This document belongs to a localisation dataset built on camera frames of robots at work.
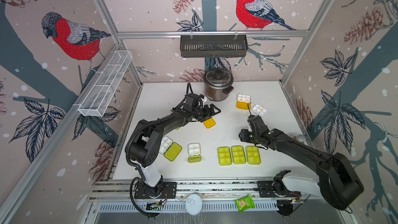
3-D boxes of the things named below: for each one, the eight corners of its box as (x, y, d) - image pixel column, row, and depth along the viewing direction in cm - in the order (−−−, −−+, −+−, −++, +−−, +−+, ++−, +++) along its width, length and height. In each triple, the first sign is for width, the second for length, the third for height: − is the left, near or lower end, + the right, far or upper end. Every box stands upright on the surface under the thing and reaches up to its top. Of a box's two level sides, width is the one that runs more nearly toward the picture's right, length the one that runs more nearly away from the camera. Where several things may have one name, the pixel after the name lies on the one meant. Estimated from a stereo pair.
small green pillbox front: (187, 165, 83) (186, 162, 80) (188, 144, 91) (188, 141, 87) (201, 165, 83) (201, 162, 80) (201, 144, 91) (201, 141, 87)
